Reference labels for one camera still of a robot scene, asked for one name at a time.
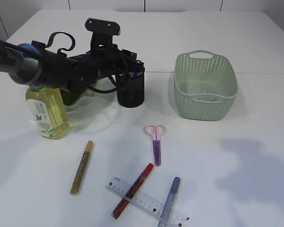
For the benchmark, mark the clear plastic ruler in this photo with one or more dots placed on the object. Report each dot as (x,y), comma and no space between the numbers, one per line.
(147,204)

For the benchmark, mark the black mesh pen holder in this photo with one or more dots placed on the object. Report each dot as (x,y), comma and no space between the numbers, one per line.
(131,91)

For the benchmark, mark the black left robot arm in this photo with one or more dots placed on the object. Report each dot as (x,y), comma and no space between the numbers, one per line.
(33,65)

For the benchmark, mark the green plastic woven basket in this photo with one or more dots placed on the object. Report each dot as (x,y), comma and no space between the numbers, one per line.
(195,76)

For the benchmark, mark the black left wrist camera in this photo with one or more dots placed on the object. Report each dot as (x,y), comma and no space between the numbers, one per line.
(102,32)

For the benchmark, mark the yellow tea bottle green label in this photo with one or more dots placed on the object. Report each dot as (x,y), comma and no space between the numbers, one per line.
(48,111)

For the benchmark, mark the clear plastic sheet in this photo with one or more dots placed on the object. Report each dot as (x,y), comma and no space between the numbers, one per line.
(208,98)

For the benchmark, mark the red glitter pen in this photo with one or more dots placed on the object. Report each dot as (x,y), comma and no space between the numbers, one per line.
(132,191)

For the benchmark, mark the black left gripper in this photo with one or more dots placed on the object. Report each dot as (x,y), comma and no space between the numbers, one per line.
(103,62)

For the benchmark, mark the gold glitter pen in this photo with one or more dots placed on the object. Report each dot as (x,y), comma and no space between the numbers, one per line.
(81,168)

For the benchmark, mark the blue scissors with sheath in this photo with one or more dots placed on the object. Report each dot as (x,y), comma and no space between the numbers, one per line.
(135,74)

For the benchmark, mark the blue glitter pen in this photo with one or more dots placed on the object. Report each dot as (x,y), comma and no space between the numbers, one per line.
(170,199)

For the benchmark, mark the pink scissors purple sheath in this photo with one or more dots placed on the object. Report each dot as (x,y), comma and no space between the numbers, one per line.
(156,132)

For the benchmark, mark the pale green wavy glass plate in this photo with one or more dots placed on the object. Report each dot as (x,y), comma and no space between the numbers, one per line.
(73,101)

